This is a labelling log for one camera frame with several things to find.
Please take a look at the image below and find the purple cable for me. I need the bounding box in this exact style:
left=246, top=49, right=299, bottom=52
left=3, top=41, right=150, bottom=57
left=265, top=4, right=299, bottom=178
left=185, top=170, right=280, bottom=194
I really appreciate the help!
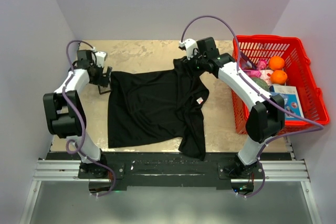
left=181, top=15, right=324, bottom=198
left=65, top=40, right=117, bottom=198

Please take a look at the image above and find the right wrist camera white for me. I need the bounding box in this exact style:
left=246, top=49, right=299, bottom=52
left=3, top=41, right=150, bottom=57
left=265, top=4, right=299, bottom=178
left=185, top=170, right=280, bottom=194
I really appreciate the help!
left=179, top=39, right=198, bottom=60

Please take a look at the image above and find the orange fruit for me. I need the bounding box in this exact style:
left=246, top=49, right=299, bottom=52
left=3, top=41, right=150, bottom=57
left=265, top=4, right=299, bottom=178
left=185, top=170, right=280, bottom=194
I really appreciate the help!
left=268, top=56, right=285, bottom=71
left=270, top=70, right=288, bottom=85

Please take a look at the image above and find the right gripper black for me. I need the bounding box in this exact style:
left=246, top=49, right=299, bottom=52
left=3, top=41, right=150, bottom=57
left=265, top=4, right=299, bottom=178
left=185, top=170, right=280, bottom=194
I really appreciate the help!
left=181, top=50, right=207, bottom=80

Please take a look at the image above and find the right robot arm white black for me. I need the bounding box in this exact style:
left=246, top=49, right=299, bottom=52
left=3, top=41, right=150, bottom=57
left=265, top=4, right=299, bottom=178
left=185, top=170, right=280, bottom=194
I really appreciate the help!
left=179, top=37, right=285, bottom=178

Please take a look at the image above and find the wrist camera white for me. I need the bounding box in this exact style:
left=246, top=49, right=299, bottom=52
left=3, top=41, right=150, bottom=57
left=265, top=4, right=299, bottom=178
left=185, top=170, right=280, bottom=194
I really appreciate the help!
left=91, top=49, right=108, bottom=68
left=179, top=39, right=198, bottom=60

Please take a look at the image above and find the black garment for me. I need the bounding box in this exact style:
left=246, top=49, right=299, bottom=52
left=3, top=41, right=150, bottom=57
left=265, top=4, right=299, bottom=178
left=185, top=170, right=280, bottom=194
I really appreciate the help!
left=108, top=57, right=209, bottom=161

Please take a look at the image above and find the black wire frame stand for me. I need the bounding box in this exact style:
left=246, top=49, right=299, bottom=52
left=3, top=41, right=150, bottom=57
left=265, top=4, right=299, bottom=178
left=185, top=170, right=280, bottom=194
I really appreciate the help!
left=98, top=84, right=112, bottom=95

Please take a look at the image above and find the red plastic basket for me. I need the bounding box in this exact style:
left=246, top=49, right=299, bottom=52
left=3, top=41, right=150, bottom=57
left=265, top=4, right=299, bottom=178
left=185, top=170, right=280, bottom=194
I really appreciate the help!
left=232, top=35, right=330, bottom=134

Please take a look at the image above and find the purple box in basket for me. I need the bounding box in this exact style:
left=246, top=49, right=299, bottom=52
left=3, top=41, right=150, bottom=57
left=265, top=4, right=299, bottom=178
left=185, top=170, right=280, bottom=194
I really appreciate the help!
left=239, top=51, right=257, bottom=70

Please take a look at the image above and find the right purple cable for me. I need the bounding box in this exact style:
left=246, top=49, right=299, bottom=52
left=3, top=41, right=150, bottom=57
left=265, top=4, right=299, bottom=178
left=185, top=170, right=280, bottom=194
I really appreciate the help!
left=181, top=15, right=324, bottom=198

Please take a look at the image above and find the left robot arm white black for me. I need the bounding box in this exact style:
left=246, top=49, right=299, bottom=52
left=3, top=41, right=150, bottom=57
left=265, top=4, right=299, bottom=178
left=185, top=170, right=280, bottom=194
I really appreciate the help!
left=43, top=49, right=112, bottom=178

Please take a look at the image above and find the upper orange fruit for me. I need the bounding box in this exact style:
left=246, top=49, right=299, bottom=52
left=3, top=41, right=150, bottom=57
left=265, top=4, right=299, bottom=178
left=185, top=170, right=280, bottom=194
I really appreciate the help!
left=268, top=56, right=285, bottom=71

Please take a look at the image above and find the lower orange fruit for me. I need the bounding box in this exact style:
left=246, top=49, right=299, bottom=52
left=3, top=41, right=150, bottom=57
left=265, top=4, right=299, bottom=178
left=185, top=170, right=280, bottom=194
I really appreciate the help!
left=270, top=70, right=288, bottom=85

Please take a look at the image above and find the green melon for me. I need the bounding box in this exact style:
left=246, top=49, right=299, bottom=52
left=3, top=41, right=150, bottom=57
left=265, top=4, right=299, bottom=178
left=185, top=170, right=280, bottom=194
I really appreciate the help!
left=251, top=77, right=269, bottom=92

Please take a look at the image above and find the white blue booklet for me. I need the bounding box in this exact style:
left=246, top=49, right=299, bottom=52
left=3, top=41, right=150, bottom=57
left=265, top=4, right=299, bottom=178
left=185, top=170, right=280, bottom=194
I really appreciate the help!
left=269, top=84, right=304, bottom=118

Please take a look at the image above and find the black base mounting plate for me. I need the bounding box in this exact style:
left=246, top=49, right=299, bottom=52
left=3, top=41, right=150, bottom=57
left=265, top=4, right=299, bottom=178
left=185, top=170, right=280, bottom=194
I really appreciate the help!
left=78, top=152, right=265, bottom=193

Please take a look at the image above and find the aluminium rail frame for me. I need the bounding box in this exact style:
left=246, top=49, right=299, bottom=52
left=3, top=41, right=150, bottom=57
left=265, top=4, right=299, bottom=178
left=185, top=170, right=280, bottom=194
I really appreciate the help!
left=20, top=142, right=321, bottom=223

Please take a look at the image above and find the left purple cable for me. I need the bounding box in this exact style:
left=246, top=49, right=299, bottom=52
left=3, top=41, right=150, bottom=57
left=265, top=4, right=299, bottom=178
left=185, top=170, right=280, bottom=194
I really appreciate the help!
left=65, top=40, right=117, bottom=198

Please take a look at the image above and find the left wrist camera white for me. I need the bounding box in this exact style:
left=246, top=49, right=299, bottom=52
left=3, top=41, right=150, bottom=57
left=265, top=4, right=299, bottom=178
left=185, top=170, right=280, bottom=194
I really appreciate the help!
left=91, top=49, right=108, bottom=68

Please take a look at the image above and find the pink snack packet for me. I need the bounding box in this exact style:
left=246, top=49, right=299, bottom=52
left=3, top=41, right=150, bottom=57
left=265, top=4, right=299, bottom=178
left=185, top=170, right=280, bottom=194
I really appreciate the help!
left=245, top=59, right=274, bottom=83

